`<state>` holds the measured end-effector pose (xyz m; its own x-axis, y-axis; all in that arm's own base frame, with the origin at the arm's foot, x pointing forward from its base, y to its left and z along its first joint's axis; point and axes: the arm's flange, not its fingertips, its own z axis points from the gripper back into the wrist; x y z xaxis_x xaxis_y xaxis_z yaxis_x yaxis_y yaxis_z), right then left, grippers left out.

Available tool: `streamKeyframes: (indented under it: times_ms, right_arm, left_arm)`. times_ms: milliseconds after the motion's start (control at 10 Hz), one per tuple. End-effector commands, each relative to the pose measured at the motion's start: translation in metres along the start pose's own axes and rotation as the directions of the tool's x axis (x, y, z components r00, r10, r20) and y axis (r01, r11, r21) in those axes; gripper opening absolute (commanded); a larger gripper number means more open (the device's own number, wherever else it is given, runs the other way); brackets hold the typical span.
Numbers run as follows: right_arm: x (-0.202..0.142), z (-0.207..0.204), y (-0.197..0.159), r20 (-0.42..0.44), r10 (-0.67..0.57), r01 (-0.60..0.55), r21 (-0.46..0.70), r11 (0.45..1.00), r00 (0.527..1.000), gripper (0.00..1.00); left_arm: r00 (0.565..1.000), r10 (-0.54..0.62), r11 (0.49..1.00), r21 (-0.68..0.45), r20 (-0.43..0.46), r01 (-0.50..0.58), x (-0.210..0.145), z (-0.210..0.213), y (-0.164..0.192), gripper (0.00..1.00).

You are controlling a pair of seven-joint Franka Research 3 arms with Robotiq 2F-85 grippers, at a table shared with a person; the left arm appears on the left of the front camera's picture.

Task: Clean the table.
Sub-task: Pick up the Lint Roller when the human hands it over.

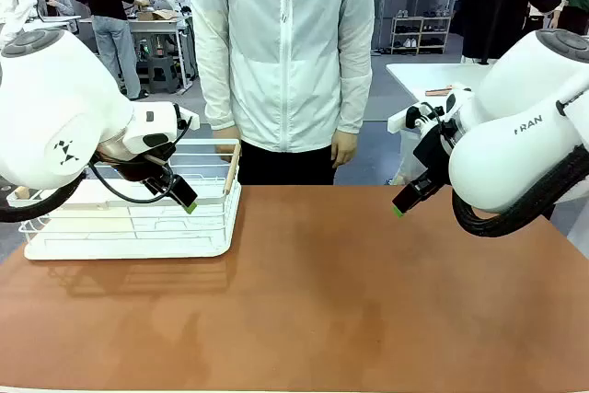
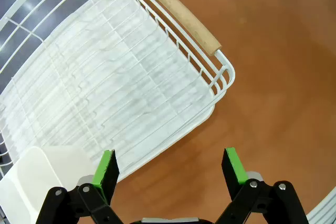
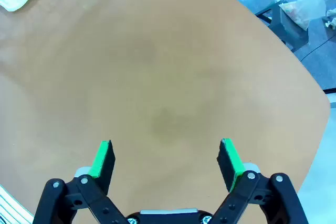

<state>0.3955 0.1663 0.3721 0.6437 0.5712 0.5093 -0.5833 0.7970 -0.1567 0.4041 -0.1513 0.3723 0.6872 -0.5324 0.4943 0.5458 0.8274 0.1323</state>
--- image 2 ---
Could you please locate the white wire dish rack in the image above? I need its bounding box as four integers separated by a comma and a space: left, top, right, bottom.
0, 0, 236, 183

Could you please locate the white ribbed object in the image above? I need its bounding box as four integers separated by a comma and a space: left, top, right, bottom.
306, 186, 336, 224

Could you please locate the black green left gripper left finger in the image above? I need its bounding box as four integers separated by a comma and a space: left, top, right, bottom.
35, 149, 124, 224

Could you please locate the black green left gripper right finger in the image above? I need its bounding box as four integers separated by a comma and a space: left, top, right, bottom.
215, 147, 309, 224

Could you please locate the white plastic drip tray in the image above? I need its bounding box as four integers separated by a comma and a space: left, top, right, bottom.
0, 0, 216, 183

